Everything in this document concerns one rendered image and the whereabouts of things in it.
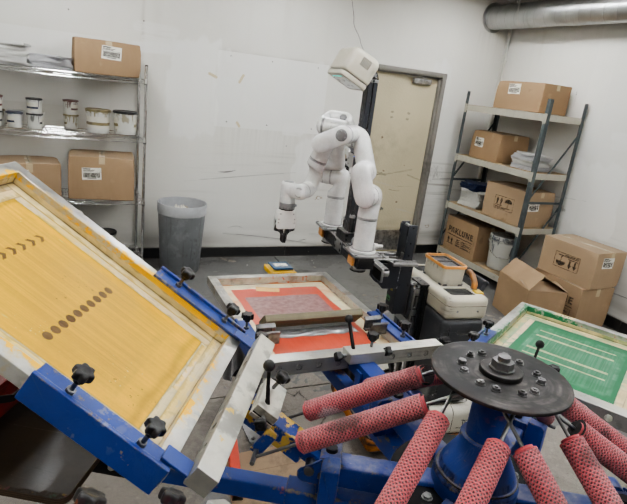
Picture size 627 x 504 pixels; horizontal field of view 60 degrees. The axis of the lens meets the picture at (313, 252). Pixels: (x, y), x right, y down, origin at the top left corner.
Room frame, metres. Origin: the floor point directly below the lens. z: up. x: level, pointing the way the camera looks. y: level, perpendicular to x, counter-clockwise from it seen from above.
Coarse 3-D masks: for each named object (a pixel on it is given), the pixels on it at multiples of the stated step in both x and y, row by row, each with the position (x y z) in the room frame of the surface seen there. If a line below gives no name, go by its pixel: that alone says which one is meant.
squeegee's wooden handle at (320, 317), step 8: (304, 312) 1.86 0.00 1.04; (312, 312) 1.87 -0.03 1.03; (320, 312) 1.89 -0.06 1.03; (328, 312) 1.90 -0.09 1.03; (336, 312) 1.91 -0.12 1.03; (344, 312) 1.93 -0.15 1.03; (352, 312) 1.94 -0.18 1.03; (360, 312) 1.95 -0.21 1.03; (264, 320) 1.79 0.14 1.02; (272, 320) 1.79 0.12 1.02; (280, 320) 1.80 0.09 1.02; (288, 320) 1.82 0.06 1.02; (296, 320) 1.83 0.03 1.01; (304, 320) 1.85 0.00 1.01; (312, 320) 1.87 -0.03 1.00; (320, 320) 1.89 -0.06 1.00; (328, 320) 1.91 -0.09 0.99; (336, 320) 1.93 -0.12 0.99; (344, 320) 1.95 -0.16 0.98
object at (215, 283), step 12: (216, 276) 2.24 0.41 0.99; (228, 276) 2.26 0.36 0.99; (240, 276) 2.28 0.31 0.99; (252, 276) 2.30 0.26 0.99; (264, 276) 2.32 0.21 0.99; (276, 276) 2.34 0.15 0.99; (288, 276) 2.36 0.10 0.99; (300, 276) 2.39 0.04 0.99; (312, 276) 2.41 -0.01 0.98; (324, 276) 2.42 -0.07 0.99; (216, 288) 2.10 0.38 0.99; (336, 288) 2.29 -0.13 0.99; (228, 300) 1.99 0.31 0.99; (348, 300) 2.18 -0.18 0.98; (384, 336) 1.90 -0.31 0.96
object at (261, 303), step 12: (240, 300) 2.09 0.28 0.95; (252, 300) 2.10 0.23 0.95; (264, 300) 2.12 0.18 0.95; (276, 300) 2.14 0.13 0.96; (264, 312) 2.00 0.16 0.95; (276, 312) 2.01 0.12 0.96; (288, 312) 2.03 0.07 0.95; (300, 336) 1.82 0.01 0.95; (312, 336) 1.84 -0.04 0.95; (276, 348) 1.71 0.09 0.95; (288, 348) 1.72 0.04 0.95; (300, 348) 1.73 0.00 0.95; (312, 348) 1.74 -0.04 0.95; (324, 348) 1.75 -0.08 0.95
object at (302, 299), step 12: (288, 288) 2.29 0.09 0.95; (300, 288) 2.31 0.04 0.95; (312, 288) 2.33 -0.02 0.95; (288, 300) 2.15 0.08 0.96; (300, 300) 2.17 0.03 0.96; (312, 300) 2.19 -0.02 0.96; (324, 300) 2.20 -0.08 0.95; (300, 312) 2.04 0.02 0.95; (324, 336) 1.85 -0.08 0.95; (336, 336) 1.86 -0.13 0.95; (348, 336) 1.87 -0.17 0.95; (360, 336) 1.89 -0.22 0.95
